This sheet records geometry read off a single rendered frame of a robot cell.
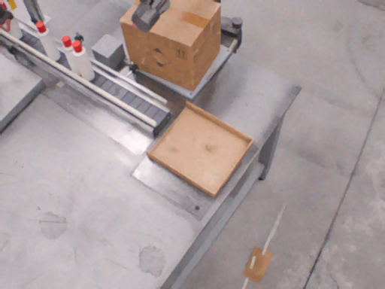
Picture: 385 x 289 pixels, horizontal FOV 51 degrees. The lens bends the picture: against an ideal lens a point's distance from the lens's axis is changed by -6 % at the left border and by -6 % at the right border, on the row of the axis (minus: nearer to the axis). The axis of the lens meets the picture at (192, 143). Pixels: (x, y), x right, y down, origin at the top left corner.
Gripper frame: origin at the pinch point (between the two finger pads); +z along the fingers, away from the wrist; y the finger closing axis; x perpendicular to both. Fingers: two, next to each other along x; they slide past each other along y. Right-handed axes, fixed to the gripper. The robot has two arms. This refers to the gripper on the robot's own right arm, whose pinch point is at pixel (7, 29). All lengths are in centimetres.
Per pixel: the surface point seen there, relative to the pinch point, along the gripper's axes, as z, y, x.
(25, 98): 14.9, 20.4, -16.3
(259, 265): 103, 130, 0
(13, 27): 5.8, -5.3, 5.1
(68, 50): -2.2, 34.0, 4.0
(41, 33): -3.0, 18.4, 4.4
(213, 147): 19, 96, 8
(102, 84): 14.2, 45.2, 5.8
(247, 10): 102, 30, 156
